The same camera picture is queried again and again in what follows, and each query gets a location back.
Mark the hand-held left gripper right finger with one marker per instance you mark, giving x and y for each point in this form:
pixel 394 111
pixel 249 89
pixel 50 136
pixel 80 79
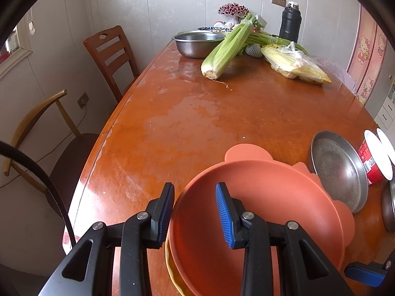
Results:
pixel 223 215

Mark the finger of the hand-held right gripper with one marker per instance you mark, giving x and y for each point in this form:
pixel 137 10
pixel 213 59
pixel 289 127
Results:
pixel 365 273

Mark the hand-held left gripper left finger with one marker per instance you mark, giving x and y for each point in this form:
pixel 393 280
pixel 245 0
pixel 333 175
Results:
pixel 163 219

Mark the yellow bowl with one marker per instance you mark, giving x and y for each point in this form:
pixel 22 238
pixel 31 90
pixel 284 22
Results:
pixel 172 271

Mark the orange bowl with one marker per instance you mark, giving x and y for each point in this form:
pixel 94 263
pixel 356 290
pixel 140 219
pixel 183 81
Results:
pixel 277 206

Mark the small steel bowl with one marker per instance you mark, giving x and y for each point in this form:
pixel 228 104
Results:
pixel 389 206

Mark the steel plate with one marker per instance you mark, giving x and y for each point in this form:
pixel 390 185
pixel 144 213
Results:
pixel 336 172

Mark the white bowl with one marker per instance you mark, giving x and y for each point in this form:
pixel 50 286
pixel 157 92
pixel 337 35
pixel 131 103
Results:
pixel 387 143

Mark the chair with yellow backrest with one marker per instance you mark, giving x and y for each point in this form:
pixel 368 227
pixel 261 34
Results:
pixel 71 160

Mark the red paper bowl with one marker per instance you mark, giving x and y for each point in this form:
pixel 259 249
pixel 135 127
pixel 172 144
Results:
pixel 370 163

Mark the white cabinet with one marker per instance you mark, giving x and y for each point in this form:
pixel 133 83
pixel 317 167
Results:
pixel 385 111

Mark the plastic bag of corn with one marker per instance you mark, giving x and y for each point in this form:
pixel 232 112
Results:
pixel 296 66

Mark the long celery bunch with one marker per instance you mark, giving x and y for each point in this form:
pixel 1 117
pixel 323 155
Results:
pixel 225 49

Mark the fruit in foam net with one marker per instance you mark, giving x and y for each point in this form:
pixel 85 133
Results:
pixel 253 51

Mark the large steel basin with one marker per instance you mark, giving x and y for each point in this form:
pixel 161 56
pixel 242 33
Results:
pixel 193 44

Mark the brown wooden chair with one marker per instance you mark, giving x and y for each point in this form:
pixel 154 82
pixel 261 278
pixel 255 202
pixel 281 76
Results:
pixel 106 52

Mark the wrapped celery bunch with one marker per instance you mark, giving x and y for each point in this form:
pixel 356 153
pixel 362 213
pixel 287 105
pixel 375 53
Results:
pixel 271 40

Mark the purple cloth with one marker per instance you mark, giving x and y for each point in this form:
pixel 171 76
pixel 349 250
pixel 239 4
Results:
pixel 339 74

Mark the blue patterned plate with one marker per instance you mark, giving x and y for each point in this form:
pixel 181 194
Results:
pixel 213 29

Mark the white tissue paper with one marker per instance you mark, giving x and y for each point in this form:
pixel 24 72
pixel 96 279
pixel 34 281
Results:
pixel 261 21

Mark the black thermos bottle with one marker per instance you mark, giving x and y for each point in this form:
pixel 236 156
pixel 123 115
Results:
pixel 289 24

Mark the dark red flower bouquet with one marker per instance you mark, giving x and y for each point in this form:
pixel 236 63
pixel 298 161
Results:
pixel 233 9

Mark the pink cartoon wardrobe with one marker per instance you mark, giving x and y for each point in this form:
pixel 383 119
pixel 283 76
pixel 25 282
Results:
pixel 367 55

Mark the low wall outlet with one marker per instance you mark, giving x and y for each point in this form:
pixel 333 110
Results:
pixel 82 100

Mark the white window frame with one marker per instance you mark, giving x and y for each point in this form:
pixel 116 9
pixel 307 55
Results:
pixel 15 58

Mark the brass wall switch plate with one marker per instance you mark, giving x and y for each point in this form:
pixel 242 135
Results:
pixel 278 0

